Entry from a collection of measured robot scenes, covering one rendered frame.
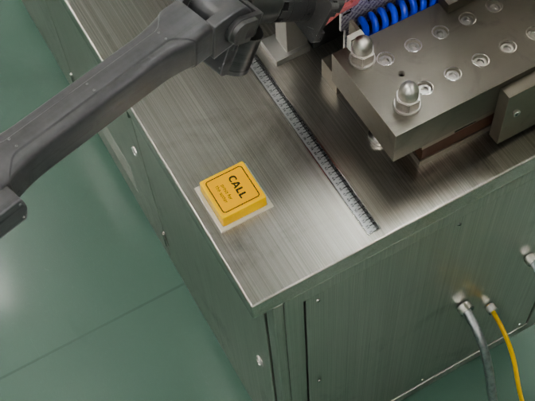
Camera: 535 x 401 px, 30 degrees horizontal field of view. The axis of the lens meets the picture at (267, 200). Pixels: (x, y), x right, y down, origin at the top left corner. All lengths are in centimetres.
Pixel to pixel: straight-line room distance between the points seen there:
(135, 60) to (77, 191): 141
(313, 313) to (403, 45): 40
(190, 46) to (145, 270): 128
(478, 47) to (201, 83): 42
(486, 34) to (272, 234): 40
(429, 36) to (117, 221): 125
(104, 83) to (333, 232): 42
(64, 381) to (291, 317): 98
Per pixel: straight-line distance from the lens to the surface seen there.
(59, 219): 250
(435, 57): 138
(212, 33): 117
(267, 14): 126
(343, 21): 141
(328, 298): 144
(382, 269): 147
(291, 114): 147
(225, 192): 138
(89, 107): 110
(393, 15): 141
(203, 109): 149
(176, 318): 232
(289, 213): 138
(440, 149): 143
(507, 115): 140
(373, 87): 134
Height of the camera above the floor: 210
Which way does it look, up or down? 59 degrees down
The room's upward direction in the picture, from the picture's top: 6 degrees counter-clockwise
